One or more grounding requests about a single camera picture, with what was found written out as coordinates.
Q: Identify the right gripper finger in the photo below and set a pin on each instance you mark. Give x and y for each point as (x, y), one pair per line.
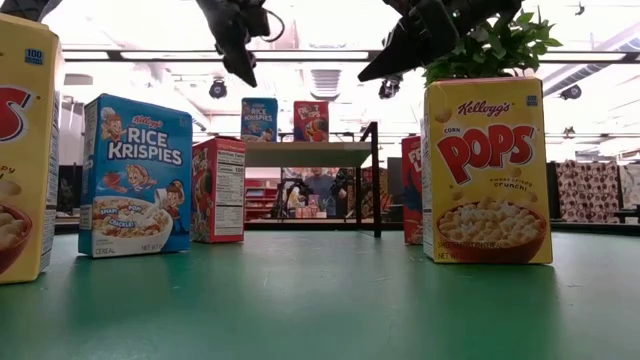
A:
(410, 47)

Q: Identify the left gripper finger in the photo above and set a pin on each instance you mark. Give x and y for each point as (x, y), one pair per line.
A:
(242, 67)

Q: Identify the blue Rice Krispies cereal box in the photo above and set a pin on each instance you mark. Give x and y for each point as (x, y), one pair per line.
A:
(259, 120)
(135, 150)

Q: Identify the yellow Corn Pops cereal box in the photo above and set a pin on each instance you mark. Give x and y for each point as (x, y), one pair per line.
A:
(487, 175)
(25, 150)

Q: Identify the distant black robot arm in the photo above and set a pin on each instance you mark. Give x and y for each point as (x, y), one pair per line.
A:
(287, 192)
(344, 187)

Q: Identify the green potted plant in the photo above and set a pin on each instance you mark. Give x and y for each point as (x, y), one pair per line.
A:
(505, 50)

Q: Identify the black overhead crossbar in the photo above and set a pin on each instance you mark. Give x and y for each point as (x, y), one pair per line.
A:
(114, 55)

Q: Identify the black rectangular cabinet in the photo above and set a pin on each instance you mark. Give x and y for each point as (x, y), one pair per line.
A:
(395, 175)

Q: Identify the red storage rack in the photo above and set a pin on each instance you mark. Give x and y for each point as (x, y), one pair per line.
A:
(260, 200)

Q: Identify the person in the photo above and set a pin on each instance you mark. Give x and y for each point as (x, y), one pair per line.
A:
(322, 190)

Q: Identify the orange patterned partition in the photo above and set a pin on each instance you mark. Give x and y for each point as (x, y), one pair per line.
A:
(367, 192)

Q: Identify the black monitor desk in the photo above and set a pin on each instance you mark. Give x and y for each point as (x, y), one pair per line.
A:
(70, 190)

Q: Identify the green table mat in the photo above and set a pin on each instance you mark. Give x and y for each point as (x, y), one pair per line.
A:
(350, 310)

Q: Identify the black hanging ceiling camera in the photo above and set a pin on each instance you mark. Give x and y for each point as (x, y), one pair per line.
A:
(218, 90)
(390, 91)
(571, 92)

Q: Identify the green shelf black frame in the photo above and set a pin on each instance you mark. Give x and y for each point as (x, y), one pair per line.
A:
(310, 155)

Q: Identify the black table frame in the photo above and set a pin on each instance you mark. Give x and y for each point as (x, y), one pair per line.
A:
(590, 227)

